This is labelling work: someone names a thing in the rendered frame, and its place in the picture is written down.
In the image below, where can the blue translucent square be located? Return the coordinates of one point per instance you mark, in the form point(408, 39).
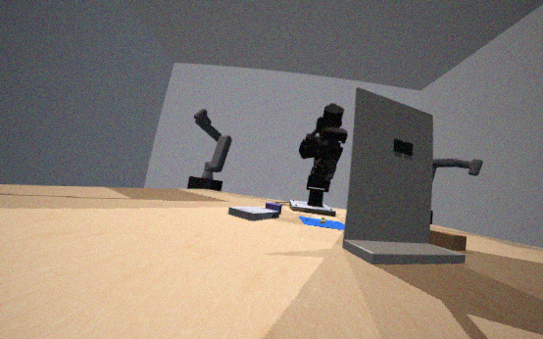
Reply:
point(328, 223)

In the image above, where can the purple flat block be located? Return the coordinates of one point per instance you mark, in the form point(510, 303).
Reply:
point(274, 207)

